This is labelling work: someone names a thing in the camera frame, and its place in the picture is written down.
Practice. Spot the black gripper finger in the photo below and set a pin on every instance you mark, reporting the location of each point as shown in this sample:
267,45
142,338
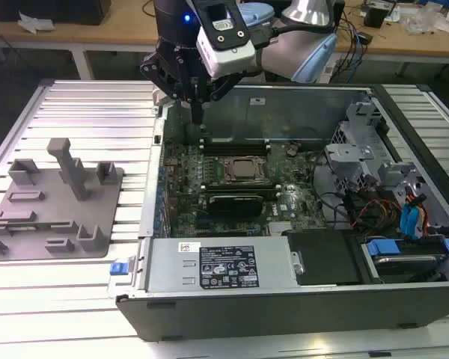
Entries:
161,73
224,88

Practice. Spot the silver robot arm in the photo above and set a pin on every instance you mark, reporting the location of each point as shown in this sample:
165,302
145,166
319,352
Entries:
280,56

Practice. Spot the black RAM slot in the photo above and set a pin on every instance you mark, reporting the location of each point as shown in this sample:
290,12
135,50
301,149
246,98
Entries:
239,186
235,143
235,151

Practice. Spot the wooden desk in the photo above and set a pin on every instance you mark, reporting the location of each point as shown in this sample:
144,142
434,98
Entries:
97,35

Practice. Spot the silver CPU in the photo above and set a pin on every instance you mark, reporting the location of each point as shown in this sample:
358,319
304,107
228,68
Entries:
246,169

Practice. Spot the round coin battery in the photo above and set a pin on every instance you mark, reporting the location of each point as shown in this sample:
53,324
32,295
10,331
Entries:
292,151

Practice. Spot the green motherboard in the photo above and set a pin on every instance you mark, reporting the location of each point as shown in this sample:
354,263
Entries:
295,175

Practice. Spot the black graphics card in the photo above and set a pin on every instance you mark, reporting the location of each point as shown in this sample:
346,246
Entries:
235,206

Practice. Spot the large black box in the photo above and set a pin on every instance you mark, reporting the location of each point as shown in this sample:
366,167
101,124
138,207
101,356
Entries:
52,11

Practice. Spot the white crumpled paper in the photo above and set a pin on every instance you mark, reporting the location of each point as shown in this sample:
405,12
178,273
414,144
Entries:
35,23

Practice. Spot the silver metal drive cage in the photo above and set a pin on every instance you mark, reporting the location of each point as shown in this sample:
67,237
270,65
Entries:
351,153

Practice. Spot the silver chipset heatsink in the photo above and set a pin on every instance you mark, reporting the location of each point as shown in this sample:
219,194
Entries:
278,228

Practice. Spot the small black power adaptor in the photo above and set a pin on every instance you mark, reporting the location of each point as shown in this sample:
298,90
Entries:
376,16

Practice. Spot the grey parts rack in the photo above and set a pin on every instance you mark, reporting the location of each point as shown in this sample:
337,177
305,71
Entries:
60,209

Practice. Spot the silver power supply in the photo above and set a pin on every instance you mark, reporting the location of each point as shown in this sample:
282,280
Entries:
172,269

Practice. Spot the black drive bay cover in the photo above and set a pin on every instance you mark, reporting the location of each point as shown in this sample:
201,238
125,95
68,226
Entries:
322,258

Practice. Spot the blue case latch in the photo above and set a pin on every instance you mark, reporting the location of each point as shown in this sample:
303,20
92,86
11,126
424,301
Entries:
119,269

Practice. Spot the clear plastic bags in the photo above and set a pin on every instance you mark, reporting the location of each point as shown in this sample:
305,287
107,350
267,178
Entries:
426,20

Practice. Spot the black open PC case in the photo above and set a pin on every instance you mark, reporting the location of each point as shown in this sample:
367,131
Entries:
247,318

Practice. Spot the hard disk in blue carrier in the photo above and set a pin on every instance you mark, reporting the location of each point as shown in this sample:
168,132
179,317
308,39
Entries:
400,263

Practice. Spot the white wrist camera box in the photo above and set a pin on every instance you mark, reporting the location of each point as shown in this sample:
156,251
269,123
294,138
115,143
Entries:
228,56

